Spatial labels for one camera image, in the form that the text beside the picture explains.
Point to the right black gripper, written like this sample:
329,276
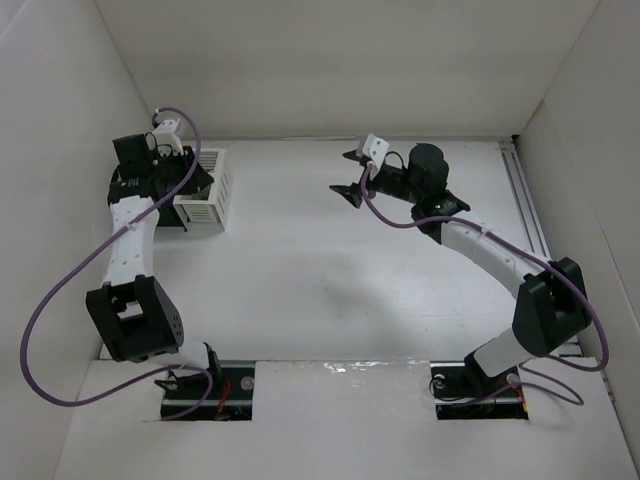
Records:
368,176

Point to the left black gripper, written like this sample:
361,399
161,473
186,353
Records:
185,176

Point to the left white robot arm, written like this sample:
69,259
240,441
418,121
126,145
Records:
133,314

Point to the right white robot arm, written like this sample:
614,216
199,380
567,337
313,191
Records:
549,295

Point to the white slatted container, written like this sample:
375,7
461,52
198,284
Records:
211,205

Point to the black slatted container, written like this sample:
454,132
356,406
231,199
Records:
172,216

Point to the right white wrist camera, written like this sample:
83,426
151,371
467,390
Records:
371,152

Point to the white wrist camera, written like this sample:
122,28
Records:
371,152
167,132

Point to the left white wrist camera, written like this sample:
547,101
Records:
167,132

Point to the aluminium rail right side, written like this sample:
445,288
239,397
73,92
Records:
535,240

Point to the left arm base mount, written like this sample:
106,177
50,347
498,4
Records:
190,397

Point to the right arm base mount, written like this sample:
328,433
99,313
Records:
460,394

